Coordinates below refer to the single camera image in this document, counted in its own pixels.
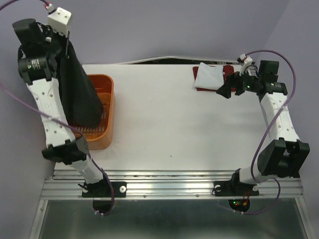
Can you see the white skirt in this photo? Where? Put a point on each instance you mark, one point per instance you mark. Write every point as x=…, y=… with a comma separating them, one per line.
x=209, y=77

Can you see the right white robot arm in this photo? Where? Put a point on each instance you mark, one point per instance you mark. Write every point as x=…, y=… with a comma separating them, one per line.
x=286, y=153

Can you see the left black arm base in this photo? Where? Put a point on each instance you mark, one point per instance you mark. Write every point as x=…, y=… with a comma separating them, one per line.
x=103, y=190

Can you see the dark grey dotted skirt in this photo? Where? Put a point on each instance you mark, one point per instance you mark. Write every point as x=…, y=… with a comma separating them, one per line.
x=81, y=104

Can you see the red polka dot skirt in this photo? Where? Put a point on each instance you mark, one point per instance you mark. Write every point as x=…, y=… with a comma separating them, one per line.
x=227, y=69

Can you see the orange plastic bin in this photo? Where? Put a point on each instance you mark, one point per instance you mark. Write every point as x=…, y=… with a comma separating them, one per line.
x=100, y=137

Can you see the aluminium mounting rail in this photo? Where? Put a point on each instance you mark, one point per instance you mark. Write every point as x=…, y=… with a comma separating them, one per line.
x=163, y=185

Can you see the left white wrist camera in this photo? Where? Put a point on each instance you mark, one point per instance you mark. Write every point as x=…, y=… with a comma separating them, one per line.
x=59, y=21

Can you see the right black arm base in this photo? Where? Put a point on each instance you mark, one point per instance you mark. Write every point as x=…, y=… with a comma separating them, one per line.
x=234, y=187

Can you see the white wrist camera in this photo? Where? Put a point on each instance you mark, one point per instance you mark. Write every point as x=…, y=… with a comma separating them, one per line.
x=59, y=21
x=244, y=60

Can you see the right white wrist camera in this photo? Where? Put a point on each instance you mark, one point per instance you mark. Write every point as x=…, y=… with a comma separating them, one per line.
x=244, y=60

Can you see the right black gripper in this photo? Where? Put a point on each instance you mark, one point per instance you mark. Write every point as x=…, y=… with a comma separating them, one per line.
x=225, y=90

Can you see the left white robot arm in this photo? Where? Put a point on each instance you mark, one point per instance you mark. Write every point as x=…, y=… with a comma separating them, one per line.
x=62, y=145

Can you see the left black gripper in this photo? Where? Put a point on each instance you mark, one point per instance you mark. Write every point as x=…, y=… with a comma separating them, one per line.
x=47, y=30

